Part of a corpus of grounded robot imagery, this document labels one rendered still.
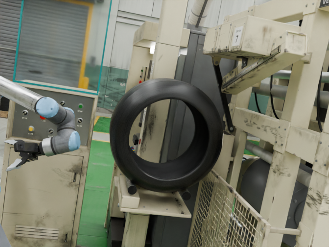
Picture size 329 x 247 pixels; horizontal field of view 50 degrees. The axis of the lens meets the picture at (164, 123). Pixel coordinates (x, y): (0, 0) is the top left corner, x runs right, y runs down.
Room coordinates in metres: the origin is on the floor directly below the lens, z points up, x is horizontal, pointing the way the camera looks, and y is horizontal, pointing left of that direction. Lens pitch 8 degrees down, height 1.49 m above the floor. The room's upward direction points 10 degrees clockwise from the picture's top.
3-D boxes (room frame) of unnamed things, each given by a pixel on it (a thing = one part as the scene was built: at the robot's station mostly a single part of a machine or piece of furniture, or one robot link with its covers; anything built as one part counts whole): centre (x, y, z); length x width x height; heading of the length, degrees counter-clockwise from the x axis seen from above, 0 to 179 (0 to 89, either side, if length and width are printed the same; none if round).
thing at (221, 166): (2.18, -0.34, 1.05); 0.20 x 0.15 x 0.30; 11
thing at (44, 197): (2.51, 0.78, 0.63); 0.56 x 0.41 x 1.27; 101
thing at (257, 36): (1.83, -0.32, 1.71); 0.61 x 0.25 x 0.15; 11
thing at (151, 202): (1.90, 0.00, 0.80); 0.37 x 0.36 x 0.02; 101
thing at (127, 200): (1.87, 0.13, 0.84); 0.36 x 0.09 x 0.06; 11
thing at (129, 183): (1.86, 0.13, 0.90); 0.35 x 0.05 x 0.05; 11
